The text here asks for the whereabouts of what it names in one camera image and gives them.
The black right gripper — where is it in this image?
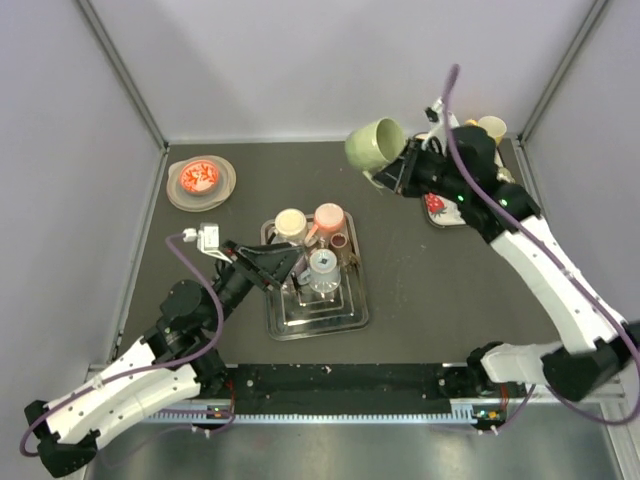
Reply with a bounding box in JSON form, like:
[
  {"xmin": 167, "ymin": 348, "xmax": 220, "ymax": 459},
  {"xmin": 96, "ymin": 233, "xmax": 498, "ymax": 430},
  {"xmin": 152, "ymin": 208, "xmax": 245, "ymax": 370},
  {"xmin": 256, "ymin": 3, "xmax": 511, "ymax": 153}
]
[{"xmin": 373, "ymin": 138, "xmax": 467, "ymax": 205}]

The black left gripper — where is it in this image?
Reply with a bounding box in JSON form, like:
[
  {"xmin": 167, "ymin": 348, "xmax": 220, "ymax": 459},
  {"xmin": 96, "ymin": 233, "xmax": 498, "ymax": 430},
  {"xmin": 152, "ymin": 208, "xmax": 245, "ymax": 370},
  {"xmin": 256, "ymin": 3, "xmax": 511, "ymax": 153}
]
[{"xmin": 205, "ymin": 239, "xmax": 306, "ymax": 332}]

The purple ceramic mug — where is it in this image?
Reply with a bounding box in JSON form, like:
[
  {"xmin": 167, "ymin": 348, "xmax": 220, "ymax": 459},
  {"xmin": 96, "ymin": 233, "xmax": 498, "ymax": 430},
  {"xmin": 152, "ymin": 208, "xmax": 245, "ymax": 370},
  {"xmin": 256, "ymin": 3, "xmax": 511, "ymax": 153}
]
[{"xmin": 292, "ymin": 245, "xmax": 311, "ymax": 285}]

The light green ceramic mug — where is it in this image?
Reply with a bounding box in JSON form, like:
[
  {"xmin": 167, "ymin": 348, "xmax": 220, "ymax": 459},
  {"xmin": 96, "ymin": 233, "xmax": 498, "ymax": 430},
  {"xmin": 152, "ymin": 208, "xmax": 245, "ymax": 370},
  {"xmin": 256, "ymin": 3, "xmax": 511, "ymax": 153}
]
[{"xmin": 344, "ymin": 118, "xmax": 407, "ymax": 189}]

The light grey ceramic mug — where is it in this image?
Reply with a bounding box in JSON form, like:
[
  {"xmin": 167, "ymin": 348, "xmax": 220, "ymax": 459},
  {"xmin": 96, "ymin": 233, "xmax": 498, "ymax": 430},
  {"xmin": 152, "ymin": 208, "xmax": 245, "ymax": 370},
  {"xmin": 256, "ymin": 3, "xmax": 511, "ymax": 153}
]
[{"xmin": 302, "ymin": 248, "xmax": 341, "ymax": 294}]

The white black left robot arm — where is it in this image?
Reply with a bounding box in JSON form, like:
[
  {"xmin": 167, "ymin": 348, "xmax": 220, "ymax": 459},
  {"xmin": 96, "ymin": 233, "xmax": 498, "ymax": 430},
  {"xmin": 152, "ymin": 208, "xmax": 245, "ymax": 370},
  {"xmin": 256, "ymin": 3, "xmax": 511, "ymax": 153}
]
[{"xmin": 19, "ymin": 241, "xmax": 304, "ymax": 478}]

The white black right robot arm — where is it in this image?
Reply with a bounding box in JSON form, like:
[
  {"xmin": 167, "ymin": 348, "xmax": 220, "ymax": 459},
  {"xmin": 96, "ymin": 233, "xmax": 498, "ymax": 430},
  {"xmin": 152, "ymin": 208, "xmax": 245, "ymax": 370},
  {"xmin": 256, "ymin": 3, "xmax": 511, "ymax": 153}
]
[{"xmin": 362, "ymin": 119, "xmax": 639, "ymax": 402}]

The cream ceramic mug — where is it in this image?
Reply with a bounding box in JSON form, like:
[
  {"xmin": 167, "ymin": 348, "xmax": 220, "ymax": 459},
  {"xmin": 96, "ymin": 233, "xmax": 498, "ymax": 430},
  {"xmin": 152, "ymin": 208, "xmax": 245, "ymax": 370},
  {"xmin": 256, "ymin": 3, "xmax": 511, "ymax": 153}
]
[{"xmin": 274, "ymin": 208, "xmax": 308, "ymax": 245}]

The brown striped small mug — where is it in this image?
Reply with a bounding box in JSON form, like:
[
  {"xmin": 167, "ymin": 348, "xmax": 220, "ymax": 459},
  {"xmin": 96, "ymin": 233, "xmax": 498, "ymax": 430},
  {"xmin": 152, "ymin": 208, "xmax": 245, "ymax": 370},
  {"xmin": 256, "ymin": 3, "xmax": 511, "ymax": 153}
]
[{"xmin": 329, "ymin": 232, "xmax": 360, "ymax": 267}]

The pink ceramic mug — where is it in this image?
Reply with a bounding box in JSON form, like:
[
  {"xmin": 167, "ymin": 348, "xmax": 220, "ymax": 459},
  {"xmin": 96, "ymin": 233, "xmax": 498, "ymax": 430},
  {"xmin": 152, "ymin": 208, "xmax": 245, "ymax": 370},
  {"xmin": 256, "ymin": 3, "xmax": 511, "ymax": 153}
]
[{"xmin": 304, "ymin": 203, "xmax": 346, "ymax": 246}]

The pale yellow mug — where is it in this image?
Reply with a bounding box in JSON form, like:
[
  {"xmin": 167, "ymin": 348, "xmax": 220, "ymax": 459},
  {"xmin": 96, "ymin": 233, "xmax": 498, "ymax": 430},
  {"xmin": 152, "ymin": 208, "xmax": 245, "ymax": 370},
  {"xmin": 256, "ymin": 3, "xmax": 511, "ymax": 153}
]
[{"xmin": 464, "ymin": 115, "xmax": 507, "ymax": 145}]

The silver metal tray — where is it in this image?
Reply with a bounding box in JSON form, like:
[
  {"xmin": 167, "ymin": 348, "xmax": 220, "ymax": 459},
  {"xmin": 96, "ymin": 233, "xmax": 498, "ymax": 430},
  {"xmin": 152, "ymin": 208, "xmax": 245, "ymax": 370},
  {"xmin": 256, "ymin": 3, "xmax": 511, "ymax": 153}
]
[{"xmin": 266, "ymin": 213, "xmax": 369, "ymax": 341}]

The strawberry print white tray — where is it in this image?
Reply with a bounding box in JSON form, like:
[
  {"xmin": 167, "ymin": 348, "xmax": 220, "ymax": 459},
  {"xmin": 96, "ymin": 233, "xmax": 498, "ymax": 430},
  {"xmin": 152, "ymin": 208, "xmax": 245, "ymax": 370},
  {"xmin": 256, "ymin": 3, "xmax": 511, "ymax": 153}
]
[{"xmin": 414, "ymin": 132, "xmax": 512, "ymax": 228}]

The grey ceramic plate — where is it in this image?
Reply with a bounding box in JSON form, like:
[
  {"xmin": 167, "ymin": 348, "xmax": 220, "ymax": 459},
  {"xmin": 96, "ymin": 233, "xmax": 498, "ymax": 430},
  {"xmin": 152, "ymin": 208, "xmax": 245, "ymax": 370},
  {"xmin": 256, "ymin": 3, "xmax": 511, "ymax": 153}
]
[{"xmin": 166, "ymin": 155, "xmax": 237, "ymax": 213}]

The red patterned bowl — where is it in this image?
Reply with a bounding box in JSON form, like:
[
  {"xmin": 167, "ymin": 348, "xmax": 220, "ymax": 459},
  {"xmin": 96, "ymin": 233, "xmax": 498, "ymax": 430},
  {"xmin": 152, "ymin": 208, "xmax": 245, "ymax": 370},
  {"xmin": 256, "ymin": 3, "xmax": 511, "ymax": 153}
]
[{"xmin": 179, "ymin": 159, "xmax": 220, "ymax": 196}]

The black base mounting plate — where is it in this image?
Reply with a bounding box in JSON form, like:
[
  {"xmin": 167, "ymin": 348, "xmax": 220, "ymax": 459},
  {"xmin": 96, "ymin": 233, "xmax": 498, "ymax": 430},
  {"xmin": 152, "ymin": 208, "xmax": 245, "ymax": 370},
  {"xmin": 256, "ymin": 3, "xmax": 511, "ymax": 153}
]
[{"xmin": 195, "ymin": 363, "xmax": 525, "ymax": 415}]

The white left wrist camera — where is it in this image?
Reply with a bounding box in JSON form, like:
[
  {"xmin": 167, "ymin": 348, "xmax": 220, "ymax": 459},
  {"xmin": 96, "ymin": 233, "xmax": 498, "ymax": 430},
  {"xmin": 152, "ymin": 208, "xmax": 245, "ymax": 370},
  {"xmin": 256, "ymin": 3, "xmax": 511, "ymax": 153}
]
[{"xmin": 182, "ymin": 223, "xmax": 222, "ymax": 259}]

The grey slotted cable duct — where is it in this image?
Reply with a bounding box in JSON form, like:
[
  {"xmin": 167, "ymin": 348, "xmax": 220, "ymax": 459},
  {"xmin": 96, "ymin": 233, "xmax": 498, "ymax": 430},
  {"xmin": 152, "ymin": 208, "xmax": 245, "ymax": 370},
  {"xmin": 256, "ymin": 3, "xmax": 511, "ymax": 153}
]
[{"xmin": 99, "ymin": 399, "xmax": 526, "ymax": 426}]

